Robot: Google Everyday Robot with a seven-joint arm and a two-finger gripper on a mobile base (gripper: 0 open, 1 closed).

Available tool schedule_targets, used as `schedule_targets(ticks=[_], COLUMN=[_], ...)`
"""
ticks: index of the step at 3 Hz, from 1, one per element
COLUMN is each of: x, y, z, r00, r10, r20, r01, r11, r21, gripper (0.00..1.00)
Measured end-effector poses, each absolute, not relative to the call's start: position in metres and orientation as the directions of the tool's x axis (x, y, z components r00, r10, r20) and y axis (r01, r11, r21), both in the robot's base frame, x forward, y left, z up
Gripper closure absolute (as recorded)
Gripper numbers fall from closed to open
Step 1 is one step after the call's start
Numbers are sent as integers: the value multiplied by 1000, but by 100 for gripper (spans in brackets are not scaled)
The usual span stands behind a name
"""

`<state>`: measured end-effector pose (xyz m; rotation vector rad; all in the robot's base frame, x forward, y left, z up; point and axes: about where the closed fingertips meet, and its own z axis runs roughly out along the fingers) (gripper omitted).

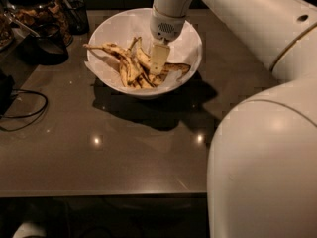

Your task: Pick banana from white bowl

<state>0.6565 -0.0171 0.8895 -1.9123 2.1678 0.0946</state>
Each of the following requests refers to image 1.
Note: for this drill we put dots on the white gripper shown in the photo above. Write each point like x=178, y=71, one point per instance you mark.
x=165, y=28

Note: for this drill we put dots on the spotted banana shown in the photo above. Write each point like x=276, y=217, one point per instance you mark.
x=145, y=60

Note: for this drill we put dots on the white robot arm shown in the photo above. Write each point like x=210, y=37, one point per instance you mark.
x=262, y=164

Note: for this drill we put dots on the bananas at bowl bottom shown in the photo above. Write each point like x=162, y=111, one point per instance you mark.
x=143, y=81

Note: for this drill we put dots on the long banana left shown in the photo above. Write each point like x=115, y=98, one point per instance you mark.
x=130, y=69

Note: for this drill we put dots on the white bowl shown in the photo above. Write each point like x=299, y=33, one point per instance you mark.
x=119, y=53

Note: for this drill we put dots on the black mesh pen cup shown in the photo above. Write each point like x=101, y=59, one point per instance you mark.
x=76, y=16

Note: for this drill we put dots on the black mug with spoon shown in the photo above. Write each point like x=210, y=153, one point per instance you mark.
x=47, y=48

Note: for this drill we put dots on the glass jar with lid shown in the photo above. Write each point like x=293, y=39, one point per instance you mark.
x=34, y=13

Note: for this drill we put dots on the glass dish far left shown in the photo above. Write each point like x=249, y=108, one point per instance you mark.
x=6, y=33

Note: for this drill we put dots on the black device at left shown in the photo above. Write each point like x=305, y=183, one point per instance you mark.
x=6, y=88

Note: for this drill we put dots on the white object bottom left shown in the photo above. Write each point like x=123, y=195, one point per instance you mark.
x=30, y=230

